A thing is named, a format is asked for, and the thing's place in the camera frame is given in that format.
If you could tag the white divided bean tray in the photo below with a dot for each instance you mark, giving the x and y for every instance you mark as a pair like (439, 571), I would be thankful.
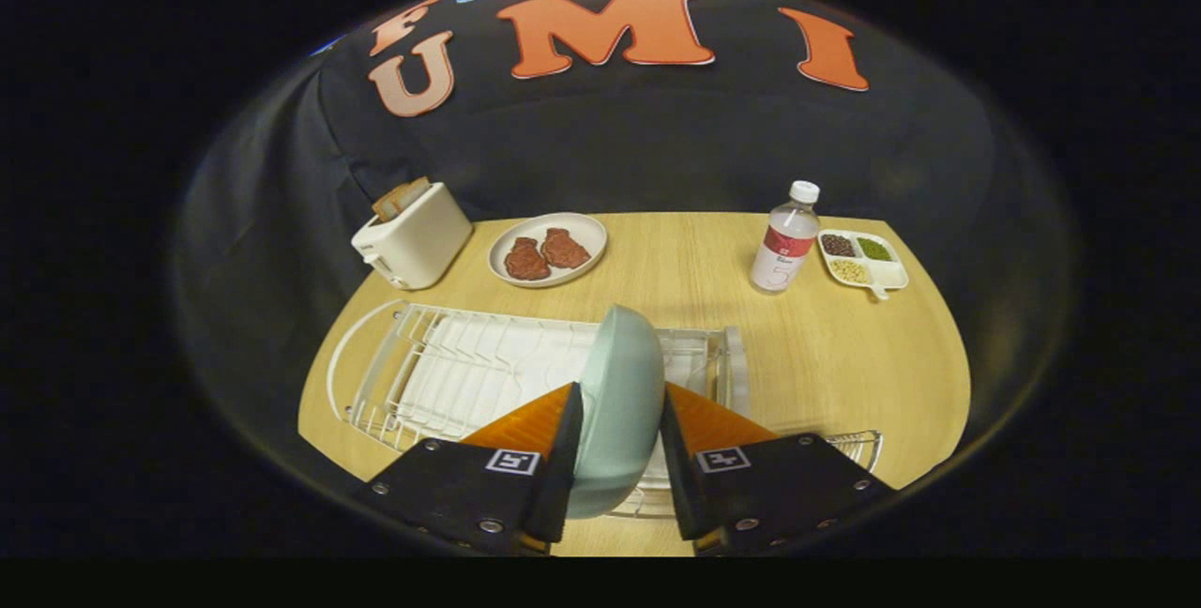
(891, 272)

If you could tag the red-brown meat piece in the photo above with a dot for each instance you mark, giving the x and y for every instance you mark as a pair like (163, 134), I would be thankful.
(565, 250)
(525, 261)

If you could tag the black backdrop cloth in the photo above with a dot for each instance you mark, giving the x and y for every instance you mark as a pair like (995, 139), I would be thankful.
(657, 139)

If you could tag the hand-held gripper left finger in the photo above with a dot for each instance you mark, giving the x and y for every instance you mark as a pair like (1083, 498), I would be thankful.
(561, 467)

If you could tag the pale green plate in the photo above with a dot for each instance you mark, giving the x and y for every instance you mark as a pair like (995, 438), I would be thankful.
(619, 402)

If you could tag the brown toast slice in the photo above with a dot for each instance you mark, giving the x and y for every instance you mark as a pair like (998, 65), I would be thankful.
(399, 198)

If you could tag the clear red-label water bottle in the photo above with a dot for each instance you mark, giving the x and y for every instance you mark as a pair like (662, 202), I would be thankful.
(783, 247)

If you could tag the white toaster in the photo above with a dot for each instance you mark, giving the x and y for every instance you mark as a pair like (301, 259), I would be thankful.
(418, 247)

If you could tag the beige plate with meat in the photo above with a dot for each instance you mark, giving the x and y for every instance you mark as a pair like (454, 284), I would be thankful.
(572, 275)

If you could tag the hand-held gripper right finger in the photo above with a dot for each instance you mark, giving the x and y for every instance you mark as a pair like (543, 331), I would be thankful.
(677, 477)

